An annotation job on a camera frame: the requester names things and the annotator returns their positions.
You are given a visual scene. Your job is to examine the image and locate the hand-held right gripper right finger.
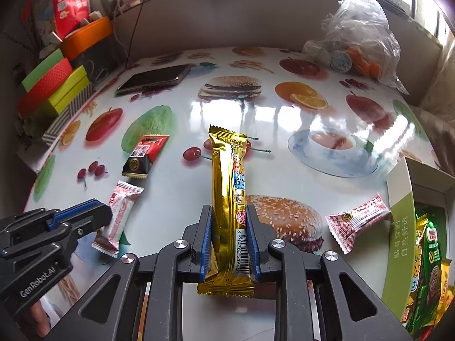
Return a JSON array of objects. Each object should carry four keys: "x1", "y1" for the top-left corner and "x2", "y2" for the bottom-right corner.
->
[{"x1": 246, "y1": 205, "x2": 409, "y2": 341}]

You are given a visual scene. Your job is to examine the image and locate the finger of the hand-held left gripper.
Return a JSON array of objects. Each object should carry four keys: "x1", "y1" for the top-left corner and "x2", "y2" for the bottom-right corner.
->
[
  {"x1": 45, "y1": 199, "x2": 102, "y2": 228},
  {"x1": 62, "y1": 202, "x2": 114, "y2": 243}
]

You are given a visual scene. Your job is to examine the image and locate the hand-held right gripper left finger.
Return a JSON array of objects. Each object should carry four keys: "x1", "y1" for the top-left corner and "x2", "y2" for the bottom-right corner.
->
[{"x1": 53, "y1": 205, "x2": 214, "y2": 341}]

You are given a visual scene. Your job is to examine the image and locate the pink and white candy packet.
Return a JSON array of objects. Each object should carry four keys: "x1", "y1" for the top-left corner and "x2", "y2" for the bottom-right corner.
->
[
  {"x1": 92, "y1": 180, "x2": 145, "y2": 257},
  {"x1": 326, "y1": 193, "x2": 392, "y2": 255}
]

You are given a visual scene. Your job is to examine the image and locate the long gold snack packet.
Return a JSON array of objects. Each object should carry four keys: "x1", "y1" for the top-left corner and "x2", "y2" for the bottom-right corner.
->
[
  {"x1": 408, "y1": 215, "x2": 431, "y2": 314},
  {"x1": 197, "y1": 124, "x2": 255, "y2": 298}
]

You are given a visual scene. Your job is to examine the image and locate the green and white cardboard box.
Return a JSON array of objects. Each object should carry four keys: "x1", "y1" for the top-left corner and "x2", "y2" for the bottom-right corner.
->
[{"x1": 383, "y1": 156, "x2": 455, "y2": 341}]

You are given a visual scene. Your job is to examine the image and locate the green chocolate snack packet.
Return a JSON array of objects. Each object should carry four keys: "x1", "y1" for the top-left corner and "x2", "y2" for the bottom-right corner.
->
[{"x1": 405, "y1": 219, "x2": 444, "y2": 337}]

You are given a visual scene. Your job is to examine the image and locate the person's left hand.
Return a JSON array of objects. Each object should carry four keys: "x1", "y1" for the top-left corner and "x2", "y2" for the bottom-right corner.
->
[{"x1": 29, "y1": 301, "x2": 55, "y2": 339}]

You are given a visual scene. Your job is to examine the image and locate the red and black snack packet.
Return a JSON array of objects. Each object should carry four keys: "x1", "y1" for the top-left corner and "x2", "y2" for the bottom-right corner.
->
[{"x1": 121, "y1": 134, "x2": 170, "y2": 179}]

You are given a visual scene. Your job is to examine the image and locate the black white striped box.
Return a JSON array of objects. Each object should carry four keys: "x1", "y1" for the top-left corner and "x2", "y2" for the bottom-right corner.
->
[{"x1": 40, "y1": 92, "x2": 97, "y2": 146}]

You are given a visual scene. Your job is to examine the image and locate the yellow green box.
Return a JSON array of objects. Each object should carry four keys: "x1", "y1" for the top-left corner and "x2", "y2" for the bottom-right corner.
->
[{"x1": 46, "y1": 65, "x2": 93, "y2": 116}]

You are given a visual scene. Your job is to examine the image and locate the red box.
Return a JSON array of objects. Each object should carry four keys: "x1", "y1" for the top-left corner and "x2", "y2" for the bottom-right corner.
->
[{"x1": 17, "y1": 58, "x2": 74, "y2": 118}]

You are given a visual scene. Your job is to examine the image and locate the light green box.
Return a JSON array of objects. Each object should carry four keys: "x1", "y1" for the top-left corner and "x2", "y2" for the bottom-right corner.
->
[{"x1": 21, "y1": 47, "x2": 65, "y2": 93}]

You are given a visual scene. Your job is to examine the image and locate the black smartphone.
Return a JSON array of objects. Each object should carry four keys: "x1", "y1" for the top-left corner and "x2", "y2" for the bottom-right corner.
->
[{"x1": 114, "y1": 63, "x2": 193, "y2": 96}]

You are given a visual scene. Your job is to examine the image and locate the orange box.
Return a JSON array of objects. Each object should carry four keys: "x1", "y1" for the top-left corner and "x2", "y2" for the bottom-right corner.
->
[{"x1": 58, "y1": 16, "x2": 115, "y2": 61}]

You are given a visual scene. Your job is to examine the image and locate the yellow snack packet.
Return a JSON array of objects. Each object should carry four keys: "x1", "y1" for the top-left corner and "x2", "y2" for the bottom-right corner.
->
[{"x1": 438, "y1": 259, "x2": 455, "y2": 316}]

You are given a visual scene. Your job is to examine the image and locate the red snack bag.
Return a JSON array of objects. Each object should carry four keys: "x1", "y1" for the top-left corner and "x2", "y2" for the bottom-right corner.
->
[{"x1": 49, "y1": 0, "x2": 92, "y2": 40}]

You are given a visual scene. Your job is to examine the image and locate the beige curtain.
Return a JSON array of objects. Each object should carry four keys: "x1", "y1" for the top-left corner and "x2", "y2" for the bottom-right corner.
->
[{"x1": 419, "y1": 39, "x2": 455, "y2": 174}]

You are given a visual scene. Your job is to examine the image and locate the clear plastic bag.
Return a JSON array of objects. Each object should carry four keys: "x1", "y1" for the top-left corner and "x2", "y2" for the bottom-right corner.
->
[{"x1": 302, "y1": 0, "x2": 410, "y2": 95}]

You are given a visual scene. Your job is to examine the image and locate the black cable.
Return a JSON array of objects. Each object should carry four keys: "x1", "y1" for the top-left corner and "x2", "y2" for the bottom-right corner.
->
[{"x1": 125, "y1": 0, "x2": 150, "y2": 69}]

